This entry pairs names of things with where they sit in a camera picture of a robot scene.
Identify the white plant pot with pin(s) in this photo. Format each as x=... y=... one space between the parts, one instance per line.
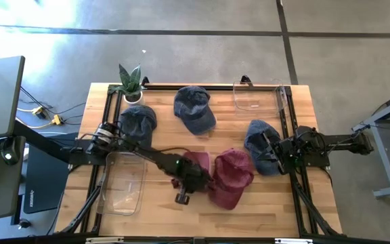
x=137 y=100

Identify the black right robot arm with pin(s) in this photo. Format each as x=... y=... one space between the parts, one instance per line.
x=337 y=142

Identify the black aluminium table frame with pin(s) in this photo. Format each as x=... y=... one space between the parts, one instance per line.
x=215 y=87

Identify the black laptop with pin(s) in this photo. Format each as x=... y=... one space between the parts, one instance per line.
x=46 y=179

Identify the blue denim baseball cap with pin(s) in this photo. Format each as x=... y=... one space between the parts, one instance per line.
x=137 y=120
x=253 y=130
x=193 y=108

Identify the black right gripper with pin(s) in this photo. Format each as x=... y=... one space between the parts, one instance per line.
x=283 y=150

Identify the clear plastic bin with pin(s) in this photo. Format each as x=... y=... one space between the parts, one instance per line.
x=256 y=101
x=124 y=189

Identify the black diagonal beam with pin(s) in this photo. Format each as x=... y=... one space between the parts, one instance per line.
x=39 y=140

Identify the black caster wheel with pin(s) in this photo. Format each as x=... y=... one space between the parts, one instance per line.
x=24 y=223

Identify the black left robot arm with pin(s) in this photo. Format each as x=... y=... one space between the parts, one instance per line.
x=154 y=157

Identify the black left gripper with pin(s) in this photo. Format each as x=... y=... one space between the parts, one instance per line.
x=195 y=178

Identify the black frame bracket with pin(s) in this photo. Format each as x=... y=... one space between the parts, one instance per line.
x=145 y=81
x=245 y=80

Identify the silver metal bracket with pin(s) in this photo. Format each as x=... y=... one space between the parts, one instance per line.
x=293 y=241
x=103 y=240

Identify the black computer mouse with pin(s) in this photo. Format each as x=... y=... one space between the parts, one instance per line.
x=10 y=149

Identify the green snake plant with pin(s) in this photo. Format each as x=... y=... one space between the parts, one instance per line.
x=130 y=79

